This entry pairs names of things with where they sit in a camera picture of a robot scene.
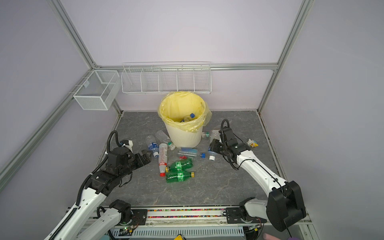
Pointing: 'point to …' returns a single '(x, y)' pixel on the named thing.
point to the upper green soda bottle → (181, 165)
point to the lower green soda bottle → (178, 176)
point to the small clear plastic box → (215, 134)
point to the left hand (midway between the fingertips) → (146, 156)
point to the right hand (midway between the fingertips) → (214, 146)
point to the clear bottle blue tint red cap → (187, 152)
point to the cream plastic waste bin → (183, 139)
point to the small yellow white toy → (252, 143)
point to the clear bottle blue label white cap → (154, 147)
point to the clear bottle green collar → (162, 136)
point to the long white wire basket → (166, 77)
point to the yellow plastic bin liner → (186, 110)
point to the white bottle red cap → (163, 155)
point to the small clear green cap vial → (207, 135)
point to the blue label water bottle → (212, 154)
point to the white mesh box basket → (98, 89)
